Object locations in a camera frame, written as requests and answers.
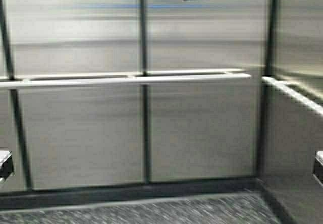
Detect left robot base corner bracket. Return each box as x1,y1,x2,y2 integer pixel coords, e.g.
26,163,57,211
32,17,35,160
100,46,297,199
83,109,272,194
1,149,14,184

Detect side elevator metal handrail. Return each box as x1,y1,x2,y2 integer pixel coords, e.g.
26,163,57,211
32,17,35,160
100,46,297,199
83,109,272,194
262,76,322,117

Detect right robot base corner bracket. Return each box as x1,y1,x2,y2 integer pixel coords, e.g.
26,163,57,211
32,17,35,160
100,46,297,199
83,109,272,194
313,151,323,185

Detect rear elevator metal handrail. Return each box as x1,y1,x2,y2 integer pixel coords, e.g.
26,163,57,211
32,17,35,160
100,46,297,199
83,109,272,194
1,68,252,90

